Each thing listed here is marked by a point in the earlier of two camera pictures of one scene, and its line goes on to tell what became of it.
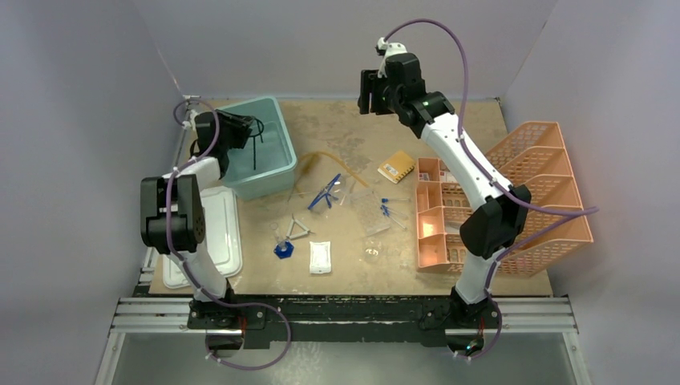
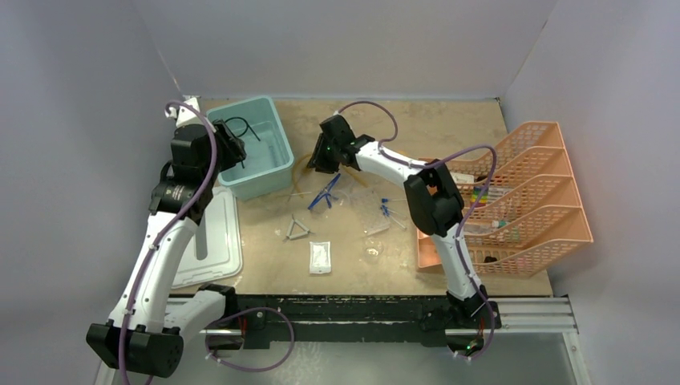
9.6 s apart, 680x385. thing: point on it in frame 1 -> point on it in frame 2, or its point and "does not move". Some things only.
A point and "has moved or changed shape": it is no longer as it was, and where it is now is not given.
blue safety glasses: [325, 192] does not move
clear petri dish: [373, 251] does not move
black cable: [258, 120] has moved or changed shape
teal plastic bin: [268, 158] does not move
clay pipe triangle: [306, 231] does not move
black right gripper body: [385, 100] -> [325, 157]
